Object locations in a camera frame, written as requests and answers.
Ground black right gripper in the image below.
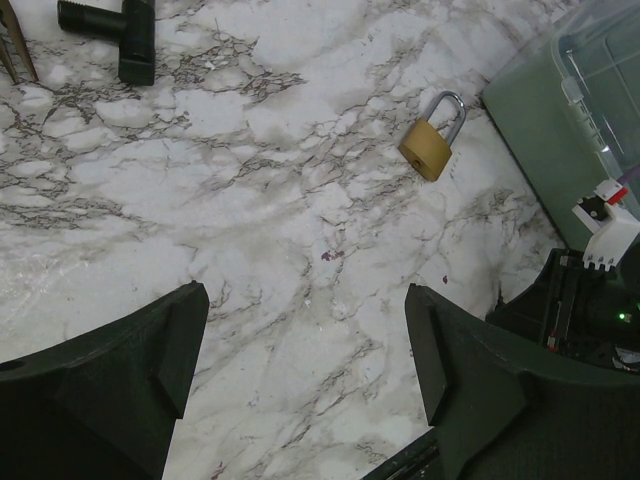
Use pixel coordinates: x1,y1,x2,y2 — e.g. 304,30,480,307
486,247,639,373

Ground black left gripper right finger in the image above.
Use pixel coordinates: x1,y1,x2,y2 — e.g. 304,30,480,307
405,285,639,479

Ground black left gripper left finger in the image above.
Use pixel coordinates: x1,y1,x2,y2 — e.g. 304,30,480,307
1,282,209,479

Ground brass padlock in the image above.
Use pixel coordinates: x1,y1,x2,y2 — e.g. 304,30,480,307
398,91,467,182

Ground clear plastic storage box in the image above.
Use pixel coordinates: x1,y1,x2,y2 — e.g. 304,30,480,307
482,1,639,250

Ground black T-shaped pipe fitting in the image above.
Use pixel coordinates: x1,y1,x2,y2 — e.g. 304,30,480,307
57,0,156,86

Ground yellow black pliers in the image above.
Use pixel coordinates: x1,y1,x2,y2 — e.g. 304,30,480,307
0,0,40,84

